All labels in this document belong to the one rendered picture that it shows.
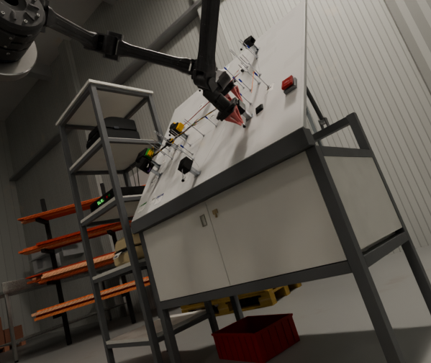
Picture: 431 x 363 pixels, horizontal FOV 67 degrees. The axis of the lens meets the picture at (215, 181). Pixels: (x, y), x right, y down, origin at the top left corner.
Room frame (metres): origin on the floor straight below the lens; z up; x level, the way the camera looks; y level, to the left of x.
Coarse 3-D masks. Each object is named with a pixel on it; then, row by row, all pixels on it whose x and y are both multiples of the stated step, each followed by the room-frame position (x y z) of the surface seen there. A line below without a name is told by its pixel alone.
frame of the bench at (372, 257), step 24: (312, 168) 1.13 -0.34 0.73; (336, 192) 1.13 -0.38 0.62; (336, 216) 1.12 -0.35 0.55; (144, 240) 1.87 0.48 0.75; (384, 240) 1.59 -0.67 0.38; (408, 240) 1.52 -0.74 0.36; (336, 264) 1.16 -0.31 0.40; (360, 264) 1.11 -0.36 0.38; (240, 288) 1.46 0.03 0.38; (264, 288) 1.38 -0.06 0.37; (360, 288) 1.13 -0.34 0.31; (168, 312) 1.90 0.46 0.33; (240, 312) 2.30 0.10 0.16; (384, 312) 1.13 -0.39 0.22; (168, 336) 1.87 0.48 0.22; (384, 336) 1.12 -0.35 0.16
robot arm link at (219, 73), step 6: (222, 72) 1.17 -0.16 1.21; (210, 78) 1.11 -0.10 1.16; (216, 78) 1.17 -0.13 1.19; (222, 78) 1.19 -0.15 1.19; (228, 78) 1.20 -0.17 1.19; (210, 84) 1.13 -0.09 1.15; (216, 84) 1.15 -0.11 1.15; (222, 84) 1.20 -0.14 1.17; (210, 90) 1.16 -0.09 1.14; (222, 90) 1.22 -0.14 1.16
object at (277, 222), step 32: (288, 160) 1.19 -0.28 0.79; (224, 192) 1.41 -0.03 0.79; (256, 192) 1.31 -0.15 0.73; (288, 192) 1.22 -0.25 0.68; (320, 192) 1.14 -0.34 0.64; (224, 224) 1.45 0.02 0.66; (256, 224) 1.34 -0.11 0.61; (288, 224) 1.25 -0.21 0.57; (320, 224) 1.17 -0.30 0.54; (224, 256) 1.49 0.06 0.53; (256, 256) 1.38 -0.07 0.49; (288, 256) 1.28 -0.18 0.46; (320, 256) 1.19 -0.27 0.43
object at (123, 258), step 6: (132, 234) 2.01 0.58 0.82; (138, 234) 2.03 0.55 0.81; (120, 240) 2.09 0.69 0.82; (138, 240) 2.03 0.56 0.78; (120, 246) 2.07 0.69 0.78; (126, 246) 2.02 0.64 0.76; (138, 246) 2.01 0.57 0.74; (126, 252) 2.01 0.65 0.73; (138, 252) 2.01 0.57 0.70; (120, 258) 2.05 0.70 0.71; (126, 258) 2.01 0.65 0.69; (138, 258) 2.01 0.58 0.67; (144, 258) 2.08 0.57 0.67; (120, 264) 2.07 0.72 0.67
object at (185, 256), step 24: (192, 216) 1.57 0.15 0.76; (168, 240) 1.73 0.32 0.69; (192, 240) 1.61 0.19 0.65; (216, 240) 1.50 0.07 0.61; (168, 264) 1.76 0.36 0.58; (192, 264) 1.64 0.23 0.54; (216, 264) 1.53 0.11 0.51; (168, 288) 1.80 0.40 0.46; (192, 288) 1.67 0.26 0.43; (216, 288) 1.56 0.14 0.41
